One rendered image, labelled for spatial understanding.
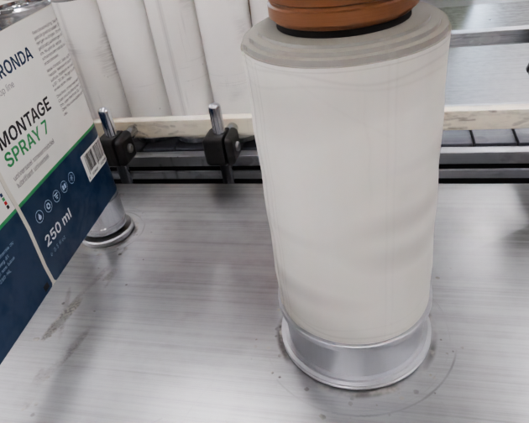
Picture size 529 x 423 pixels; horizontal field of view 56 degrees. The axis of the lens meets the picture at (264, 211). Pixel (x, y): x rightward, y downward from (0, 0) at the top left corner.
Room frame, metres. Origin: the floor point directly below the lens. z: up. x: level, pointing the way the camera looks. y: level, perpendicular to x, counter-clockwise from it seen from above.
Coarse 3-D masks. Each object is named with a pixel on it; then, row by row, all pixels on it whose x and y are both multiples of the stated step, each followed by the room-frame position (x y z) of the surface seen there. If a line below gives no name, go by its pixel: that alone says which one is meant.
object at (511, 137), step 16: (512, 128) 0.43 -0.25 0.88; (528, 128) 0.42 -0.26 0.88; (144, 144) 0.52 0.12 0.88; (160, 144) 0.51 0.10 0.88; (176, 144) 0.51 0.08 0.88; (192, 144) 0.50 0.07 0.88; (240, 144) 0.48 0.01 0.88; (448, 144) 0.41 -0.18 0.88; (464, 144) 0.41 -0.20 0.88; (480, 144) 0.41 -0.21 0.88; (496, 144) 0.40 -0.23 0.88; (512, 144) 0.40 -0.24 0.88; (528, 144) 0.39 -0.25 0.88
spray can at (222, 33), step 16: (208, 0) 0.49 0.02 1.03; (224, 0) 0.49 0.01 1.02; (240, 0) 0.49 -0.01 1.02; (208, 16) 0.49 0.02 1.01; (224, 16) 0.49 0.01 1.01; (240, 16) 0.49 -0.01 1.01; (208, 32) 0.49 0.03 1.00; (224, 32) 0.49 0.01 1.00; (240, 32) 0.49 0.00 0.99; (208, 48) 0.49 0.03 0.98; (224, 48) 0.49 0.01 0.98; (208, 64) 0.50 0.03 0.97; (224, 64) 0.49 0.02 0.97; (240, 64) 0.49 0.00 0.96; (224, 80) 0.49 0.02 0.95; (240, 80) 0.49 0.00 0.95; (224, 96) 0.49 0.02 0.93; (240, 96) 0.49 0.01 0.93; (224, 112) 0.49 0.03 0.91; (240, 112) 0.49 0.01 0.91
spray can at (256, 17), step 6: (252, 0) 0.50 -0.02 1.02; (258, 0) 0.49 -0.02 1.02; (264, 0) 0.48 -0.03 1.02; (252, 6) 0.50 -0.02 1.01; (258, 6) 0.49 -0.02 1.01; (264, 6) 0.48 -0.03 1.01; (252, 12) 0.50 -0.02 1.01; (258, 12) 0.49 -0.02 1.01; (264, 12) 0.49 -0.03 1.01; (252, 18) 0.50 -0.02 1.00; (258, 18) 0.49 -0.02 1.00
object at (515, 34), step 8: (456, 32) 0.49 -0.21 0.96; (464, 32) 0.48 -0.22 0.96; (472, 32) 0.48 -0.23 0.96; (480, 32) 0.48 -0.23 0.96; (488, 32) 0.47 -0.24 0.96; (496, 32) 0.47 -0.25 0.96; (504, 32) 0.47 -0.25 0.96; (512, 32) 0.47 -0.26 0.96; (520, 32) 0.47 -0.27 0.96; (528, 32) 0.46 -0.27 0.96; (456, 40) 0.48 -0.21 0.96; (464, 40) 0.48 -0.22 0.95; (472, 40) 0.48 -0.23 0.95; (480, 40) 0.48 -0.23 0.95; (488, 40) 0.47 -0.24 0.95; (496, 40) 0.47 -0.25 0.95; (504, 40) 0.47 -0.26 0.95; (512, 40) 0.47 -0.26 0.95; (520, 40) 0.47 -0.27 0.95; (528, 40) 0.46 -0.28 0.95
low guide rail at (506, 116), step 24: (96, 120) 0.53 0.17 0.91; (120, 120) 0.51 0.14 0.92; (144, 120) 0.50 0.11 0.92; (168, 120) 0.49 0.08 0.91; (192, 120) 0.49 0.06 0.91; (240, 120) 0.47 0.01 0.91; (456, 120) 0.41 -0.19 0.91; (480, 120) 0.40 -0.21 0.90; (504, 120) 0.40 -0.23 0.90; (528, 120) 0.39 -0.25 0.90
